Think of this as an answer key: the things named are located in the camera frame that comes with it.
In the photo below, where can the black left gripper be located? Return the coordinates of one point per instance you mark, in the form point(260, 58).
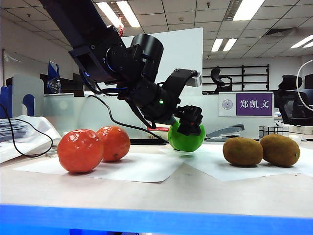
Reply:
point(156, 102)

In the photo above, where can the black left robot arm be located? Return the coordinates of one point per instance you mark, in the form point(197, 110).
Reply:
point(80, 31)

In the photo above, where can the white partition board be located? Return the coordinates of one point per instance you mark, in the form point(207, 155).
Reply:
point(183, 49)

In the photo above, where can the grey file holder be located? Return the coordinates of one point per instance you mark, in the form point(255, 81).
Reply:
point(27, 85)

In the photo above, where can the green apple blue patch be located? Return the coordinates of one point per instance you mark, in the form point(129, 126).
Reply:
point(185, 143)

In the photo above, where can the white paper sheet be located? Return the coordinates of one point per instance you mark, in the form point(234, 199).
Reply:
point(137, 169)
point(244, 171)

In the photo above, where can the brown toy kiwi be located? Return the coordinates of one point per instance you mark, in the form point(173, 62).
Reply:
point(281, 150)
point(242, 151)

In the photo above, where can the grey stapler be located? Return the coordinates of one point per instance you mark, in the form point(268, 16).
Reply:
point(227, 131)

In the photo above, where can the red figurine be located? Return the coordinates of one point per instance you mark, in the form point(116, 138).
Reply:
point(120, 30)

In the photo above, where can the clear bottle red label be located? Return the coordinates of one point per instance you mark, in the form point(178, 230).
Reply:
point(159, 133)

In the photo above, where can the purple white name plate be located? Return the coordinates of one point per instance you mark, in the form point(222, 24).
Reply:
point(254, 104)

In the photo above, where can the black shelf rack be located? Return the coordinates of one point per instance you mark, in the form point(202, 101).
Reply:
point(243, 78)

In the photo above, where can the black mesh office chair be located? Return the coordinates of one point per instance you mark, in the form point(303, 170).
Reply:
point(291, 107)

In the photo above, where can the blue table edge strip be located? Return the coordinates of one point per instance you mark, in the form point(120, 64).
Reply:
point(156, 220)

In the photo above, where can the dark background cabinets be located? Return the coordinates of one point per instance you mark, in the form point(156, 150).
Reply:
point(68, 83)

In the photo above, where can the orange toy orange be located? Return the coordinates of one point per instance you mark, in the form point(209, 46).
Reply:
point(116, 144)

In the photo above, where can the white plastic bag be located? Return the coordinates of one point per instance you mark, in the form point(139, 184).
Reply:
point(41, 129)

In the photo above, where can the silver mirror cube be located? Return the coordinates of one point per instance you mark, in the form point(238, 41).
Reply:
point(269, 131)

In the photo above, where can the blue crystal trophy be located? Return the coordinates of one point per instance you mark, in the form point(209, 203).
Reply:
point(53, 78)

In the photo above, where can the blue file folder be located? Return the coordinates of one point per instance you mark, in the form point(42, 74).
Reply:
point(6, 102)

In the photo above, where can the small white object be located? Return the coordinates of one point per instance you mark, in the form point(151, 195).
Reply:
point(297, 138)

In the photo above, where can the stack of papers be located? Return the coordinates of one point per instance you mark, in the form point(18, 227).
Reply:
point(12, 129)

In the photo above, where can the large red-orange tomato fruit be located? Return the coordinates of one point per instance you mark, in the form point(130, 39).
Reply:
point(80, 151)

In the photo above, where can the fluorescent ceiling light panel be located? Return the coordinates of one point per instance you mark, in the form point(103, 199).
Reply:
point(230, 45)
point(127, 13)
point(248, 9)
point(303, 42)

